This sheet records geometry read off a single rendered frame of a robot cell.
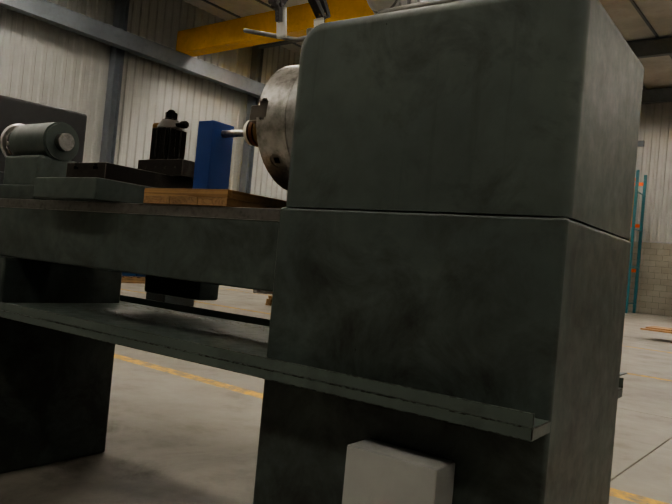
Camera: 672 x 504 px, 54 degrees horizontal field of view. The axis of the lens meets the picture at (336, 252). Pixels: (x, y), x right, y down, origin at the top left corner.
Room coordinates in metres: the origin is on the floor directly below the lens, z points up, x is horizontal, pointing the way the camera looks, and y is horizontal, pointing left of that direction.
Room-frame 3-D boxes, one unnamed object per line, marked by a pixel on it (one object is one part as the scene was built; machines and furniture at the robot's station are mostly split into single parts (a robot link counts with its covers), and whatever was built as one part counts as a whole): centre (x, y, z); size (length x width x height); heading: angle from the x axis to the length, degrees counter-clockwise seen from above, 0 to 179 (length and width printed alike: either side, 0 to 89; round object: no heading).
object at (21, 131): (2.33, 1.06, 1.01); 0.30 x 0.20 x 0.29; 55
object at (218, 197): (1.78, 0.28, 0.89); 0.36 x 0.30 x 0.04; 145
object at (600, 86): (1.42, -0.26, 1.06); 0.59 x 0.48 x 0.39; 55
